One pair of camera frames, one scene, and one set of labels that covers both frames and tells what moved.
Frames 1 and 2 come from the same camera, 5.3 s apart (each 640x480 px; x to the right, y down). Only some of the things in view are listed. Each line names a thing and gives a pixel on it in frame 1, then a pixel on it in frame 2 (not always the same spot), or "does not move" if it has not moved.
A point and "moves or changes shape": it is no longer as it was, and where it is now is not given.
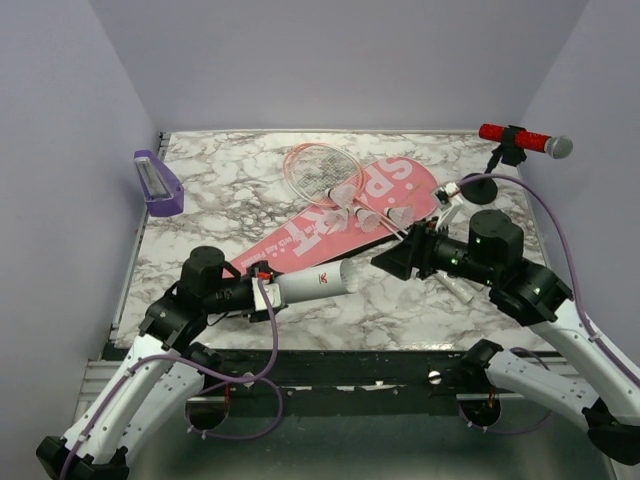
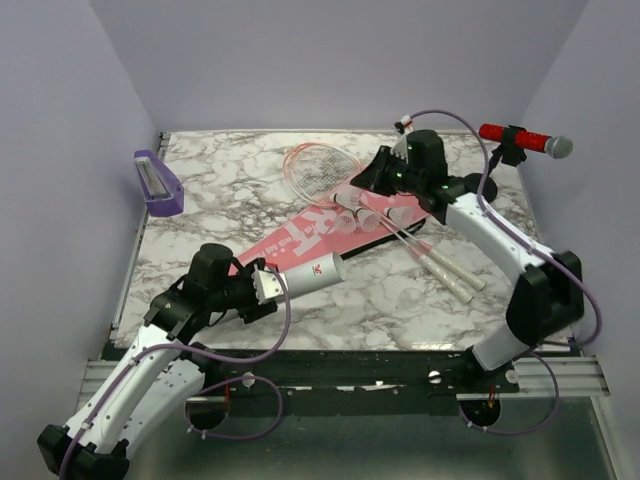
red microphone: [558, 146] does not move
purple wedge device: [162, 190] does not move
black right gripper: [413, 251] -> [372, 177]
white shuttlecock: [368, 221] does not move
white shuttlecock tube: [332, 279] moves or changes shape
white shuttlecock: [400, 216] does not move
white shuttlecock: [343, 193] moves or changes shape
